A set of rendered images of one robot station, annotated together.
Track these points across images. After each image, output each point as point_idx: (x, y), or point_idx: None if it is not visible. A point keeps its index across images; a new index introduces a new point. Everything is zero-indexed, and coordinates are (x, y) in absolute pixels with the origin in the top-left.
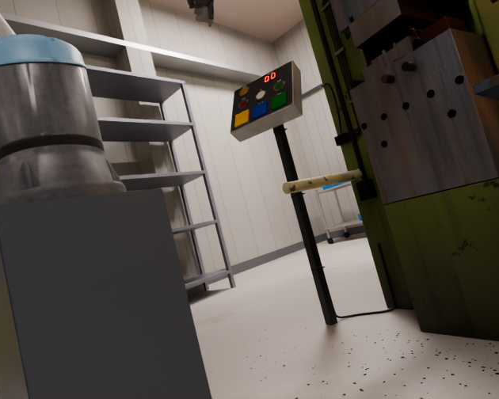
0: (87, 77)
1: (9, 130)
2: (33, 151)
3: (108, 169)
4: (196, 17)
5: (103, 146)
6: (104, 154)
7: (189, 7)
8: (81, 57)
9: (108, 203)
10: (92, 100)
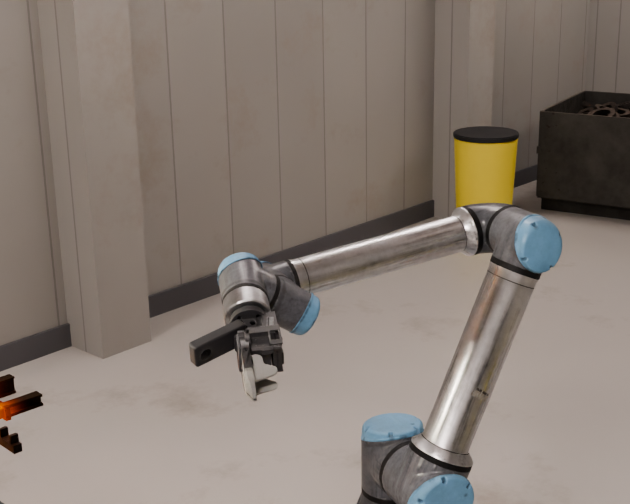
0: (362, 446)
1: None
2: None
3: (357, 501)
4: (275, 383)
5: (363, 491)
6: (362, 496)
7: (282, 369)
8: (362, 432)
9: None
10: (362, 461)
